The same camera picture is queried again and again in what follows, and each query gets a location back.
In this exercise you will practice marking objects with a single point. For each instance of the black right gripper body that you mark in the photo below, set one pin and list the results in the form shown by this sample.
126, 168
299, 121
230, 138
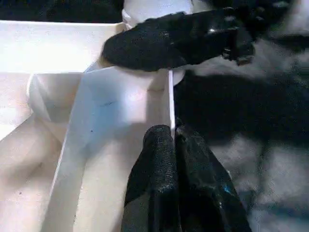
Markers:
251, 24

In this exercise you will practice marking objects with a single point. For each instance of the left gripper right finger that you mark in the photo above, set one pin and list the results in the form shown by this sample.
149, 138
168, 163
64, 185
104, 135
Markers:
207, 193

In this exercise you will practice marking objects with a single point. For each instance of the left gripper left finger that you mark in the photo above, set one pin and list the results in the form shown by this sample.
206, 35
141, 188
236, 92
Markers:
152, 188

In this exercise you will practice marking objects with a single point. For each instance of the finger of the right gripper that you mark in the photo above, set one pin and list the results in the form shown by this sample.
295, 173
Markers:
169, 41

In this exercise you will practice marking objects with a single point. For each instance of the white plastic table leg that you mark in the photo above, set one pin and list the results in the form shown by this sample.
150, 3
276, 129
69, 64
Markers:
154, 9

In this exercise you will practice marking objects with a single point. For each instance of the white plastic table top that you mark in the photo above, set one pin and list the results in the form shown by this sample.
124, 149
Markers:
58, 121

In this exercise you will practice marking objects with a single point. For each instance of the black mat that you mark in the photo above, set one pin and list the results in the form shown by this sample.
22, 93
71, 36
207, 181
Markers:
251, 121

